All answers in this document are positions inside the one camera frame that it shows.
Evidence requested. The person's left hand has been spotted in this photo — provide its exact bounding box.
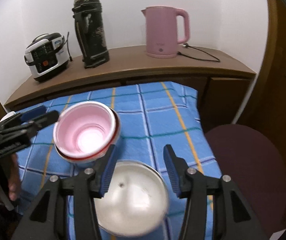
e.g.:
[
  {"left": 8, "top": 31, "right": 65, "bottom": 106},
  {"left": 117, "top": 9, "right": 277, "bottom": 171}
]
[{"left": 0, "top": 154, "right": 22, "bottom": 202}]

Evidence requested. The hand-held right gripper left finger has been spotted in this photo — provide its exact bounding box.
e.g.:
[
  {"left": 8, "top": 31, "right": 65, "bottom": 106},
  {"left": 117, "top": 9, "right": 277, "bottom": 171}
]
[{"left": 11, "top": 144, "right": 118, "bottom": 240}]

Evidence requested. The brown wooden cabinet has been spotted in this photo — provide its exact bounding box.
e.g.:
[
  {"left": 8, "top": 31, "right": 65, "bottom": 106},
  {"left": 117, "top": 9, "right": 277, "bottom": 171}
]
[{"left": 4, "top": 45, "right": 257, "bottom": 130}]

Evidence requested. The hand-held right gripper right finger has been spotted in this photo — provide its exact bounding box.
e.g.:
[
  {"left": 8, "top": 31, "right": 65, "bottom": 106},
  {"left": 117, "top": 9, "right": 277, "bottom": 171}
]
[{"left": 163, "top": 144, "right": 268, "bottom": 240}]

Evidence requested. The black thermos flask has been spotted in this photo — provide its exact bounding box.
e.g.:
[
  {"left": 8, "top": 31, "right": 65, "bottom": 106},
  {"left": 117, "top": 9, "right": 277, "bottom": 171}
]
[{"left": 72, "top": 0, "right": 110, "bottom": 68}]

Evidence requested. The pink electric kettle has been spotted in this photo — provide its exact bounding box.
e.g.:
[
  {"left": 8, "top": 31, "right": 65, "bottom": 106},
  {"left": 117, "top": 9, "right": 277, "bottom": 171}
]
[{"left": 140, "top": 6, "right": 190, "bottom": 58}]

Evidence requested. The black kettle cable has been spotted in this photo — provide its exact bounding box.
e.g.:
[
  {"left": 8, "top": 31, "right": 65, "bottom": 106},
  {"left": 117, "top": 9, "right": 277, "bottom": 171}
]
[{"left": 178, "top": 44, "right": 221, "bottom": 62}]

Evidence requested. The white rice cooker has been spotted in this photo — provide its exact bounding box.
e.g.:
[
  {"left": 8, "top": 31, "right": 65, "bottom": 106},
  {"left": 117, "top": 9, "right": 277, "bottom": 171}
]
[{"left": 24, "top": 32, "right": 70, "bottom": 82}]

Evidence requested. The white red-rimmed bowl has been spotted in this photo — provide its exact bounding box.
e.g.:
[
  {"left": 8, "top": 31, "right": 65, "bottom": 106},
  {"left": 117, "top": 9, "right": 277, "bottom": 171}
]
[{"left": 56, "top": 107, "right": 121, "bottom": 169}]

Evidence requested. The black rice cooker cable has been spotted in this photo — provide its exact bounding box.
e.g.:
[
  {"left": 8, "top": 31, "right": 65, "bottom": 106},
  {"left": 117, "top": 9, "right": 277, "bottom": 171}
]
[{"left": 66, "top": 31, "right": 73, "bottom": 62}]

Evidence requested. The wooden door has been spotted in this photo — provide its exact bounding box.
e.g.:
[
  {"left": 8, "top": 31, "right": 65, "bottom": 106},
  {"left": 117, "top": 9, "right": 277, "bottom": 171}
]
[{"left": 233, "top": 0, "right": 286, "bottom": 240}]

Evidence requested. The blue checked tablecloth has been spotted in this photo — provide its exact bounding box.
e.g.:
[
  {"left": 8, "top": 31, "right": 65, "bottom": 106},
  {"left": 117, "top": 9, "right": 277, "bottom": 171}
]
[{"left": 16, "top": 81, "right": 222, "bottom": 240}]

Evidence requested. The stainless steel bowl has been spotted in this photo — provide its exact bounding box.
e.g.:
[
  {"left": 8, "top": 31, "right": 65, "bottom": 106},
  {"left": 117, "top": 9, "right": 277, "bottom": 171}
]
[{"left": 93, "top": 159, "right": 170, "bottom": 237}]

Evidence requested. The pink bowl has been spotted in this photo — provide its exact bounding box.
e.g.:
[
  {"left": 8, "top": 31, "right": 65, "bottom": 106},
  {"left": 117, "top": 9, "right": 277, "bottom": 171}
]
[{"left": 53, "top": 102, "right": 116, "bottom": 155}]

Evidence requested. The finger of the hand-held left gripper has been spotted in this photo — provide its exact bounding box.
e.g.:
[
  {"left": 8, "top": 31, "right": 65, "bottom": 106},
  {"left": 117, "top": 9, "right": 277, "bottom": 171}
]
[
  {"left": 0, "top": 110, "right": 60, "bottom": 141},
  {"left": 0, "top": 105, "right": 48, "bottom": 128}
]

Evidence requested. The floral white plate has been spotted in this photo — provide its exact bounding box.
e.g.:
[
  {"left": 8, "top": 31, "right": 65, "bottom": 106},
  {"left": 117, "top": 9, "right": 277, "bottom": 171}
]
[{"left": 0, "top": 111, "right": 17, "bottom": 123}]

